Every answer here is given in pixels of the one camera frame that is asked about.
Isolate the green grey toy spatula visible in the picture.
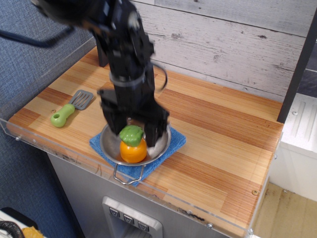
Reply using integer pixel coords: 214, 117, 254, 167
50, 89, 94, 128

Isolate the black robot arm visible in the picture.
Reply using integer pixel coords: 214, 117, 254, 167
34, 0, 169, 147

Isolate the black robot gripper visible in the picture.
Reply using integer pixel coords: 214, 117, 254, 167
98, 63, 169, 147

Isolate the white toy sink unit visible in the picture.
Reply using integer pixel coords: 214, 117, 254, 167
269, 93, 317, 201

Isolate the blue folded cloth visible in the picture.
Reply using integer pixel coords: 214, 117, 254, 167
90, 127, 186, 186

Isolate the orange green salt shaker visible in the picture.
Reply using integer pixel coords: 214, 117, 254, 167
119, 125, 147, 164

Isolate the clear acrylic guard rail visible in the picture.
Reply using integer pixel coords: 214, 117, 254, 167
0, 116, 282, 238

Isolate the grey braided cable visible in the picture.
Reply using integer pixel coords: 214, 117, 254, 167
0, 220, 23, 238

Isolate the dark vertical post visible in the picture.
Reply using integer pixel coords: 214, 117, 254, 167
276, 0, 317, 123

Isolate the stainless steel pot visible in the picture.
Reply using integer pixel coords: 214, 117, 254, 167
100, 124, 171, 185

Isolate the yellow object at corner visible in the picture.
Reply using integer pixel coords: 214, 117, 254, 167
22, 227, 44, 238

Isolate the silver toy dispenser panel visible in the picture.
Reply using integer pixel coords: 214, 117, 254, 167
102, 196, 163, 238

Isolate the black cable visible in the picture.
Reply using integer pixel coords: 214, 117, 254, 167
0, 26, 75, 48

